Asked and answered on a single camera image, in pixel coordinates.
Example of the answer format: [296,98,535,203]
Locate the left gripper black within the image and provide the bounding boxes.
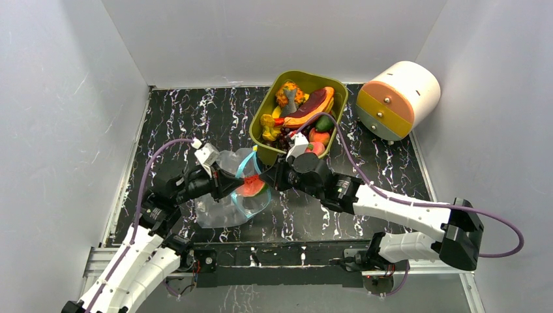
[173,162,245,205]

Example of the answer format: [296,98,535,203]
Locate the watermelon slice toy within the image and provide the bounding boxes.
[236,174,266,198]

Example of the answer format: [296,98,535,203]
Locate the clear zip top bag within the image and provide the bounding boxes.
[194,147,272,228]

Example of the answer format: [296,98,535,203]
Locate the green avocado toy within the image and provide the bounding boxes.
[315,115,334,132]

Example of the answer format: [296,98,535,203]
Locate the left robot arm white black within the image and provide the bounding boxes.
[62,164,245,312]

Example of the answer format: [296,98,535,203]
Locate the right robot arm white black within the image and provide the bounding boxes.
[260,153,484,271]

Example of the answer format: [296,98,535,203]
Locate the olive green plastic bin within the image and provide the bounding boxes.
[249,70,348,165]

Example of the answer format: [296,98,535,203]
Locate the purple grape bunch toy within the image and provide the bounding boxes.
[275,128,293,151]

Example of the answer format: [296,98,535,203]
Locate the peach toy with leaf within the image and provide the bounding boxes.
[305,142,326,157]

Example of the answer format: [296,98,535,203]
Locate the peach toy upper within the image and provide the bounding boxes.
[308,128,331,147]

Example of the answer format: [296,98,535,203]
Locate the grey fish toy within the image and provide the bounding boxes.
[280,89,297,117]

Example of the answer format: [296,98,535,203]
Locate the round pastel drawer cabinet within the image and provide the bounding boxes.
[355,61,441,142]

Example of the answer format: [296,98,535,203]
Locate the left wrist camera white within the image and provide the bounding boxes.
[192,138,219,178]

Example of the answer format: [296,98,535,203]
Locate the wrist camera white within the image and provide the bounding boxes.
[192,138,219,178]
[286,132,309,160]

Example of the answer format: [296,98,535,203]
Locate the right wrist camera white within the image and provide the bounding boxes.
[286,132,309,160]

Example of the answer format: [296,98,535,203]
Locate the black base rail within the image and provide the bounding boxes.
[88,239,433,290]

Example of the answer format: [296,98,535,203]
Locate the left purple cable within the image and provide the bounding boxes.
[84,138,200,313]

